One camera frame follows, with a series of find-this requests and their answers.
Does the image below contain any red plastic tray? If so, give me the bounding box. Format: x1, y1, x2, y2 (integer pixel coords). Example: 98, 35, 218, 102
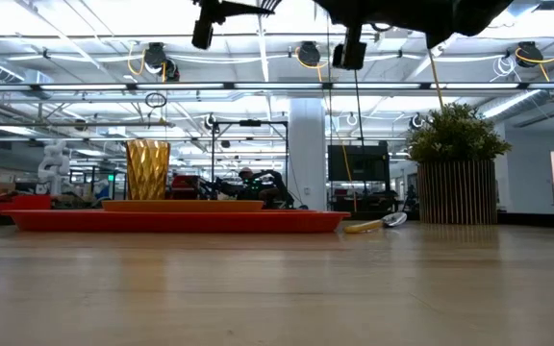
2, 209, 352, 235

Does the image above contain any orange plastic plate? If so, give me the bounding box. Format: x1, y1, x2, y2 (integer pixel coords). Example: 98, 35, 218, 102
101, 199, 265, 213

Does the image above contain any person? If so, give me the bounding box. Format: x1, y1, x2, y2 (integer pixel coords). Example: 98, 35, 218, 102
236, 166, 293, 209

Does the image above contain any red tool chest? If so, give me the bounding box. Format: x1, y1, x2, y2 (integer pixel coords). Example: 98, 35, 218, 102
170, 175, 201, 201

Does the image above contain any white robot figure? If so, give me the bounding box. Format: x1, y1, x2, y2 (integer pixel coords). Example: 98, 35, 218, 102
36, 138, 72, 196

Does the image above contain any yellow hanging cable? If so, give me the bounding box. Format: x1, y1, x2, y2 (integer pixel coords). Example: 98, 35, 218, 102
428, 47, 446, 110

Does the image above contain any potted plant in ribbed pot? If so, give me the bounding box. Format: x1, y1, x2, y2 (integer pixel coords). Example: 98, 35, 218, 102
405, 102, 513, 226

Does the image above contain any spoon with yellow handle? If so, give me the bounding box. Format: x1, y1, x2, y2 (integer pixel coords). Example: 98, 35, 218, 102
342, 211, 409, 235

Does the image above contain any black ceiling cord reel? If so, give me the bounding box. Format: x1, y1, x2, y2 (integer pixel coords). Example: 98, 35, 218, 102
297, 40, 322, 68
516, 40, 543, 68
142, 41, 181, 83

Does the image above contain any white building column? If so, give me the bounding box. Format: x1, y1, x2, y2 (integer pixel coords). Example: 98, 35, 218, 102
289, 98, 329, 212

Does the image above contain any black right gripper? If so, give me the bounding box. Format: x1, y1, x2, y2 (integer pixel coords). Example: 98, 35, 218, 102
313, 0, 456, 71

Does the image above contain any black television screen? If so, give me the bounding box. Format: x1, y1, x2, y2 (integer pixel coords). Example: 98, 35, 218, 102
327, 143, 391, 183

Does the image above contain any black metal frame rig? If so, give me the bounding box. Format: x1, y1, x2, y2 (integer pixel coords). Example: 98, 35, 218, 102
211, 119, 290, 193

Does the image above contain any black hanging cable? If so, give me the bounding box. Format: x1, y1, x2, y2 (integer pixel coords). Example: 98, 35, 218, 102
352, 69, 364, 212

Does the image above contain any amber faceted plastic cup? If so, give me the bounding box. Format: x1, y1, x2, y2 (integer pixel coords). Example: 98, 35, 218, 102
125, 138, 171, 201

